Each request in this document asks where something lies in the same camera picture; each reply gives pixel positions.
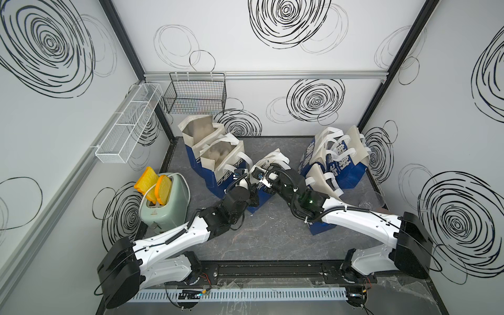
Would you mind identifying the blue beige takeout bag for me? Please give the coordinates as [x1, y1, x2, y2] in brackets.
[305, 164, 344, 236]
[248, 148, 291, 214]
[326, 125, 371, 190]
[298, 127, 345, 177]
[178, 115, 225, 177]
[200, 133, 253, 198]

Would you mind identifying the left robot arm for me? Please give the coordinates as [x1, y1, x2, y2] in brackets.
[97, 178, 259, 314]

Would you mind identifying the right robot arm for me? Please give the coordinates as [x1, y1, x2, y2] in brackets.
[251, 164, 433, 283]

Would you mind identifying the clear plastic cup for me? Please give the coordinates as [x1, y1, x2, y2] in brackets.
[359, 191, 385, 211]

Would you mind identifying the front yellow toast slice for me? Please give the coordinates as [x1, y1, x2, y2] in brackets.
[154, 175, 172, 206]

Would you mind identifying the yellow toast slice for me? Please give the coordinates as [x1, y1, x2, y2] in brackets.
[154, 175, 172, 206]
[134, 167, 159, 195]

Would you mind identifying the mint green toaster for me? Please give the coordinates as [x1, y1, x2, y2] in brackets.
[139, 173, 191, 234]

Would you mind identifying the rear yellow toast slice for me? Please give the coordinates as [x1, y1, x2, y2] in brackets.
[134, 167, 159, 195]

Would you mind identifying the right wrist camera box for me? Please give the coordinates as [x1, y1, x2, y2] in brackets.
[249, 166, 272, 189]

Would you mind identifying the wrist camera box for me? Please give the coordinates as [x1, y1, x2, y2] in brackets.
[228, 169, 251, 190]
[249, 166, 272, 189]

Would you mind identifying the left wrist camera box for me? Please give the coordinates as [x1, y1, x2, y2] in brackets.
[228, 169, 251, 190]

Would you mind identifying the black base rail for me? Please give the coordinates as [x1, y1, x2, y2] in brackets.
[113, 259, 428, 286]

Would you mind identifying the slotted grey cable duct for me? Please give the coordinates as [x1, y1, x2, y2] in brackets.
[129, 287, 348, 303]

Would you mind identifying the black wire basket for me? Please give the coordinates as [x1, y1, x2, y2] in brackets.
[162, 72, 227, 115]

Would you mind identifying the white wire mesh shelf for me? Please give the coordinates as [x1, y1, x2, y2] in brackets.
[95, 83, 162, 164]

